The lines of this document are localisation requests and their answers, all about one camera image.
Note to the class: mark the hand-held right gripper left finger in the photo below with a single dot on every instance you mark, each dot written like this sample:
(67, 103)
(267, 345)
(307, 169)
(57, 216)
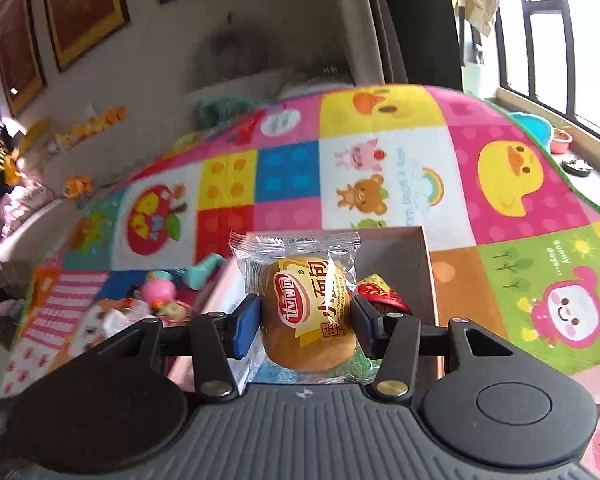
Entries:
(245, 327)

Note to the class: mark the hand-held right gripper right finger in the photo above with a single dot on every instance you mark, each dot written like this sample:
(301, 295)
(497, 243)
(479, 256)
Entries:
(364, 327)

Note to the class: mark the packaged round bread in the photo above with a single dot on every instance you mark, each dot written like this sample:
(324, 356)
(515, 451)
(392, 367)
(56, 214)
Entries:
(305, 330)

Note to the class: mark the teal plastic toy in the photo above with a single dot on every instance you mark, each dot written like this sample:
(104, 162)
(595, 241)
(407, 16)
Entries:
(202, 270)

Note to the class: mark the pink cardboard box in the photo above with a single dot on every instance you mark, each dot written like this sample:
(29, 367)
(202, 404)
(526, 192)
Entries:
(430, 280)

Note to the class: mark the red snack packet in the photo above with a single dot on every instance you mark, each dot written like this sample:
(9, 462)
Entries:
(380, 292)

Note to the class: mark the small colourful toy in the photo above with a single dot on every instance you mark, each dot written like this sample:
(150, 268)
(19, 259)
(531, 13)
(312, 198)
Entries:
(172, 311)

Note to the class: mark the pink ball toy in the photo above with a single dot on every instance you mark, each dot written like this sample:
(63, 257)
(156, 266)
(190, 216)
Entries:
(157, 292)

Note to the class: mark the colourful cartoon play mat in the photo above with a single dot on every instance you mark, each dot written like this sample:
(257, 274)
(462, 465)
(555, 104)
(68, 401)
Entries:
(505, 210)

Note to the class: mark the beige sofa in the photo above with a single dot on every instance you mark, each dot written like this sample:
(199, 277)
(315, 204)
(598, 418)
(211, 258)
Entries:
(55, 225)

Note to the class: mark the orange fish plush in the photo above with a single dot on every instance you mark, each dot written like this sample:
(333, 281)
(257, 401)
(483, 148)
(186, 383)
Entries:
(77, 186)

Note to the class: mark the teal cloth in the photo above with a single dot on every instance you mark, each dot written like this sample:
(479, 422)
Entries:
(222, 109)

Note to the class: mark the row of yellow plush toys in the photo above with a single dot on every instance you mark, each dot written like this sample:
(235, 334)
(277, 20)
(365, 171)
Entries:
(97, 122)

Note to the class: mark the blue plastic basin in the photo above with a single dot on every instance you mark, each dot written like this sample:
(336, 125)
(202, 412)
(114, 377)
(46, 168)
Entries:
(532, 127)

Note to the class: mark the dark round dish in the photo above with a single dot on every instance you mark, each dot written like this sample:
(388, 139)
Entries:
(577, 166)

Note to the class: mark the small flower pot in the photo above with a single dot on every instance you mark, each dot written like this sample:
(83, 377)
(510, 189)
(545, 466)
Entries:
(562, 142)

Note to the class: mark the yellow banana plush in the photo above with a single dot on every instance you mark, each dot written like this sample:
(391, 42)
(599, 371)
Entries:
(35, 135)

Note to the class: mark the dark curtain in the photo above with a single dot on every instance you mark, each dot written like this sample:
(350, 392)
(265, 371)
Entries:
(420, 20)

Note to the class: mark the hanging beige cloth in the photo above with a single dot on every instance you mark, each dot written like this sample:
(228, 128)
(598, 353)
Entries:
(477, 2)

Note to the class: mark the black window frame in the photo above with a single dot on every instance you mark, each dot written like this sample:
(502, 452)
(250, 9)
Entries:
(522, 35)

